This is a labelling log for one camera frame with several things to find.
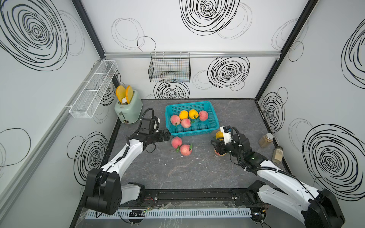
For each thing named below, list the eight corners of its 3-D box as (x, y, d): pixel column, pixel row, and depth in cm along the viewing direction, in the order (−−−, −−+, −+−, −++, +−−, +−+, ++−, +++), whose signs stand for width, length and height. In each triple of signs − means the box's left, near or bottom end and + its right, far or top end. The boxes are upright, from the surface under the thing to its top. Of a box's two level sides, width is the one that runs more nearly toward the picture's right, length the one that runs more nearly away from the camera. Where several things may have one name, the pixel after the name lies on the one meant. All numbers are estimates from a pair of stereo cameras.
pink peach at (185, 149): (183, 158, 90) (183, 154, 84) (179, 150, 93) (179, 146, 88) (191, 155, 91) (192, 151, 86) (188, 147, 95) (188, 142, 89)
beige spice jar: (270, 161, 89) (273, 158, 85) (273, 147, 95) (276, 144, 91) (278, 165, 87) (281, 162, 84) (280, 150, 93) (284, 147, 90)
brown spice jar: (260, 148, 94) (267, 140, 86) (257, 141, 98) (264, 133, 89) (267, 148, 94) (275, 140, 86) (264, 141, 98) (272, 133, 89)
